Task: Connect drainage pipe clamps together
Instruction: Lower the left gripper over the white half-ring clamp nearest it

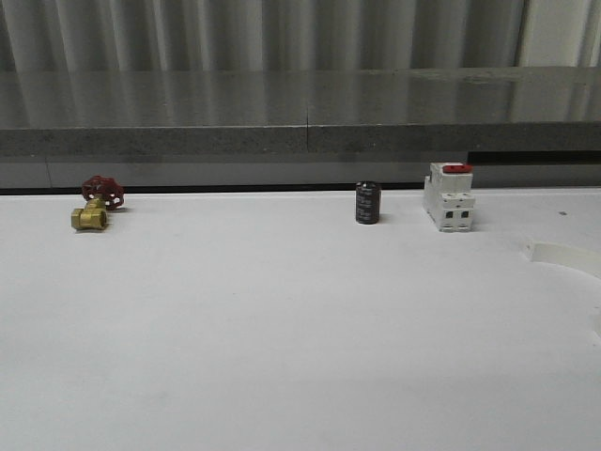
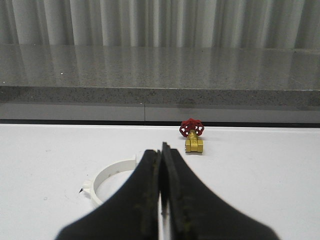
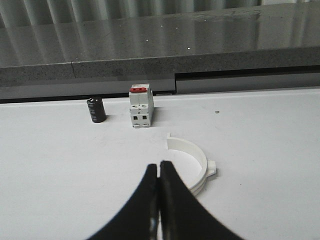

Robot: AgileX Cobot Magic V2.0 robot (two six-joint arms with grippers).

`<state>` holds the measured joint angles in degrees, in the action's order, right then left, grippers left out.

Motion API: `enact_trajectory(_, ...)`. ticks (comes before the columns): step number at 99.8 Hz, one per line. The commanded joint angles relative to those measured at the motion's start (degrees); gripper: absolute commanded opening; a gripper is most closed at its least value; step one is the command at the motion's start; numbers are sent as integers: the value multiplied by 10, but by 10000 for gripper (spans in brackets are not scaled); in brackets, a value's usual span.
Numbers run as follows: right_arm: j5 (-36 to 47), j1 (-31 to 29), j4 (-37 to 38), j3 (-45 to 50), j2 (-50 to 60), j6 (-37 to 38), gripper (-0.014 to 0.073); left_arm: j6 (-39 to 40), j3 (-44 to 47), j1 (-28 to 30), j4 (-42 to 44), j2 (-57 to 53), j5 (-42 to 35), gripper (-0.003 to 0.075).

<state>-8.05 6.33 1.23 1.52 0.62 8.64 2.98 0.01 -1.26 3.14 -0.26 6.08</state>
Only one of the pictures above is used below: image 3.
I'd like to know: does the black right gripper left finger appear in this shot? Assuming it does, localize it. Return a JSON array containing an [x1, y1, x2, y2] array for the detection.
[[89, 164, 159, 240]]

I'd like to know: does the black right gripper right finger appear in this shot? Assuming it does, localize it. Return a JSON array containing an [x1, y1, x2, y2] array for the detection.
[[159, 160, 241, 240]]

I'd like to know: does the white half pipe clamp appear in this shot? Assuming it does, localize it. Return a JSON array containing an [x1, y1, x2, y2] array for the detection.
[[166, 132, 217, 196]]

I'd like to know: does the black cylindrical capacitor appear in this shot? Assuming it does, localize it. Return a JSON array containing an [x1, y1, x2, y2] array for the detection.
[[86, 96, 106, 123]]

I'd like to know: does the grey stone ledge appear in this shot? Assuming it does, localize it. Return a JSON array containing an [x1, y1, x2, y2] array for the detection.
[[0, 1, 320, 87]]

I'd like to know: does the white circuit breaker red switch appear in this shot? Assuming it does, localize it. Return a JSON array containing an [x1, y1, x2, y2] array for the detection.
[[128, 83, 154, 128]]

